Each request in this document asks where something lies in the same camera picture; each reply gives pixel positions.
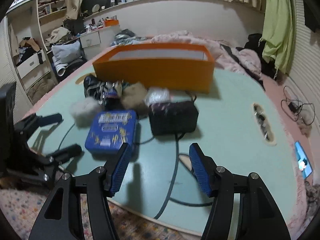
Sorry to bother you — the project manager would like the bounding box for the green hanging cloth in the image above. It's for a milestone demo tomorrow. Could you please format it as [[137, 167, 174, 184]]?
[[260, 0, 295, 74]]

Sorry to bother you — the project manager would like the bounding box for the black clothes pile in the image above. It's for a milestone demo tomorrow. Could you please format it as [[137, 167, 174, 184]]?
[[245, 33, 266, 56]]

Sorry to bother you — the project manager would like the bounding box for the clear bubble wrap bundle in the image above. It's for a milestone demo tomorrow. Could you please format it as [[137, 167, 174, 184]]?
[[144, 87, 170, 106]]

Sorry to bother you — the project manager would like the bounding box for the black velvet pouch bag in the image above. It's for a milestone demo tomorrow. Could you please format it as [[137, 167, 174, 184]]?
[[148, 97, 199, 136]]

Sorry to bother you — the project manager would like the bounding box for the black lace fabric bundle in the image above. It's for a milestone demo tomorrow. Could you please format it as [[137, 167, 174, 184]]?
[[84, 74, 120, 108]]

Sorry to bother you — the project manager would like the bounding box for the black cable with charger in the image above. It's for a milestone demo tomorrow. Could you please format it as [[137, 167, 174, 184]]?
[[280, 85, 316, 126]]

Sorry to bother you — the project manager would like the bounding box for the beige fluffy pompom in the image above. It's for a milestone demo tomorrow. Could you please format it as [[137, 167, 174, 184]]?
[[120, 82, 148, 118]]

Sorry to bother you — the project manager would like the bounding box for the orange cardboard box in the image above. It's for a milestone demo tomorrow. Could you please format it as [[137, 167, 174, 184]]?
[[93, 43, 214, 94]]

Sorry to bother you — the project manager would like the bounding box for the smartphone with lit screen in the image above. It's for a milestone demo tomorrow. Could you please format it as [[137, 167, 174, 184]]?
[[295, 141, 313, 179]]

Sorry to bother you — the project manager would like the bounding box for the grey white pillow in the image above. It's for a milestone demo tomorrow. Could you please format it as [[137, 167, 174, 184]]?
[[52, 40, 82, 76]]

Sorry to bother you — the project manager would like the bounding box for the light blue clothing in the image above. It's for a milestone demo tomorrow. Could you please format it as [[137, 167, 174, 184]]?
[[110, 34, 147, 47]]

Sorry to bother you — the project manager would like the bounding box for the small orange box on desk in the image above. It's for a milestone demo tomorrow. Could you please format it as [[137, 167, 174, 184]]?
[[104, 18, 119, 27]]

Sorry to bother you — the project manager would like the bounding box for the blue metal tin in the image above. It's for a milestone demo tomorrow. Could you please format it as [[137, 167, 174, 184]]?
[[85, 110, 137, 155]]

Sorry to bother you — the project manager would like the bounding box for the grey fluffy pompom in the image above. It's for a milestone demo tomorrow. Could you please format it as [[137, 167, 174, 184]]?
[[69, 97, 104, 128]]

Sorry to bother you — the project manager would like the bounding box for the pink floral duvet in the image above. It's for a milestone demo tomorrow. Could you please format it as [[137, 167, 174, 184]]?
[[151, 30, 263, 86]]

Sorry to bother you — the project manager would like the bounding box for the white drawer cabinet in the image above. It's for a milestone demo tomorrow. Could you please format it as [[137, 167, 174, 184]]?
[[80, 31, 100, 48]]

